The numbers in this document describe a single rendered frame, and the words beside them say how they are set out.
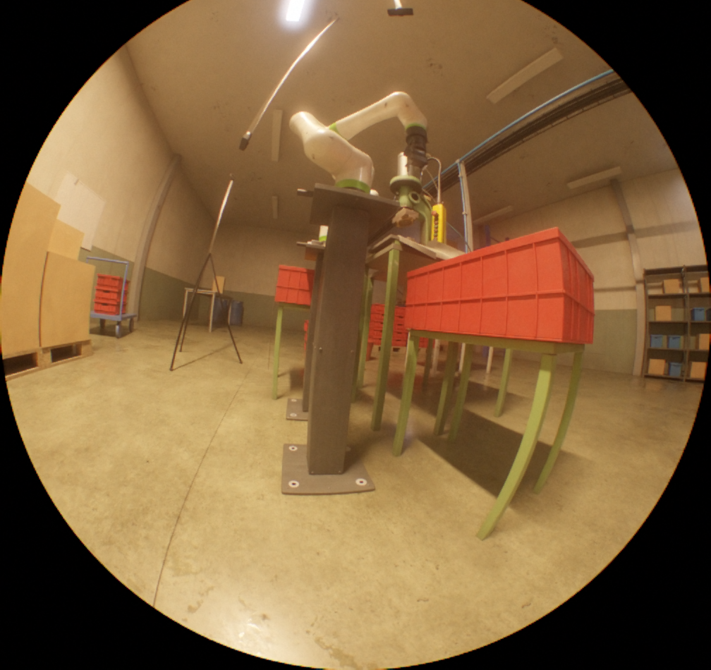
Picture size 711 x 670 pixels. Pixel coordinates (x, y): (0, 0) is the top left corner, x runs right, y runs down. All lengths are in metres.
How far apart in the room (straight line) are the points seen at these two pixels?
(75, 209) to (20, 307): 2.87
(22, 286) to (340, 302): 1.88
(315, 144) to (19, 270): 1.78
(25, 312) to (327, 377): 1.87
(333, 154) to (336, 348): 0.60
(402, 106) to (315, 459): 1.32
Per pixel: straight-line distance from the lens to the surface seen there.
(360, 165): 0.81
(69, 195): 4.43
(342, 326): 0.62
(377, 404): 1.10
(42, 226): 1.91
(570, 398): 0.82
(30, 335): 1.92
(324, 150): 0.74
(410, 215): 1.33
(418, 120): 1.07
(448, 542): 0.70
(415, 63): 3.94
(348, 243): 0.66
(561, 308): 0.46
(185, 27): 4.55
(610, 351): 5.83
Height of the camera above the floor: 0.54
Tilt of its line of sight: 2 degrees up
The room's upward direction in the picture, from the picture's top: 6 degrees clockwise
